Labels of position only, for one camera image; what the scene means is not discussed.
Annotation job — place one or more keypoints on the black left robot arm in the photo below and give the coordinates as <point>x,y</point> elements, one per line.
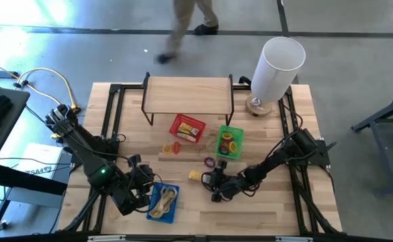
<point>82,144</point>

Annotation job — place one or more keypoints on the person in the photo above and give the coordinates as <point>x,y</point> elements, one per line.
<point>182,20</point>

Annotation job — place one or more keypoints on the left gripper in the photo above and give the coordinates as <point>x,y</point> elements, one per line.
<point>140,181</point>

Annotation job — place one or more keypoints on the red plastic basket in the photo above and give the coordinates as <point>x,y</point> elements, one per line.
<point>199,122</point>

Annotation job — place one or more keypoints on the dark grey side table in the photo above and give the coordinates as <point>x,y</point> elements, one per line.
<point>4,141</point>

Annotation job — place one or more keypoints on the green plastic basket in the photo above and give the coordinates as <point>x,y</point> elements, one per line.
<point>240,134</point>

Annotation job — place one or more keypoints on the white cardboard box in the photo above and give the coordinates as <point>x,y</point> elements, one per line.
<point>38,158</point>

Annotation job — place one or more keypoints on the white shade table lamp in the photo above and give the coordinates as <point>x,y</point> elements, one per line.
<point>276,67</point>

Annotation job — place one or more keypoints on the yellow crayon pack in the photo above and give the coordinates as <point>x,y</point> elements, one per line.
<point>194,175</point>
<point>193,131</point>
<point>186,136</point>
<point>185,127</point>

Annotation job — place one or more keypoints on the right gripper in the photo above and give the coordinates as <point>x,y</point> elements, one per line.
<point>231,185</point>

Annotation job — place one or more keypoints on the blue plastic basket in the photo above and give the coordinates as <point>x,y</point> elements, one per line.
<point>153,201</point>

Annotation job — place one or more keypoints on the white table edge bracket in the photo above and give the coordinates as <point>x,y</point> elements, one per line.
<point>293,239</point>
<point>106,238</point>

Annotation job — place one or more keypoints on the black metal table frame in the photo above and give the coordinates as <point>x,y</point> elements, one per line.
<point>115,89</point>

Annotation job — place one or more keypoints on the yellow coil wristband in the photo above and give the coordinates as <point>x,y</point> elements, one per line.
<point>235,147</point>
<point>223,136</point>
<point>163,149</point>

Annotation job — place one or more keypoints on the blue grey metal cart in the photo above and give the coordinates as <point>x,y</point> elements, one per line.
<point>381,161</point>

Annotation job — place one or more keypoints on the wooden shelf riser black frame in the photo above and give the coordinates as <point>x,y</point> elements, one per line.
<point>186,95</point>

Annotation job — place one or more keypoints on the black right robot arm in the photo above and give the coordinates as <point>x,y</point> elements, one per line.
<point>273,161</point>

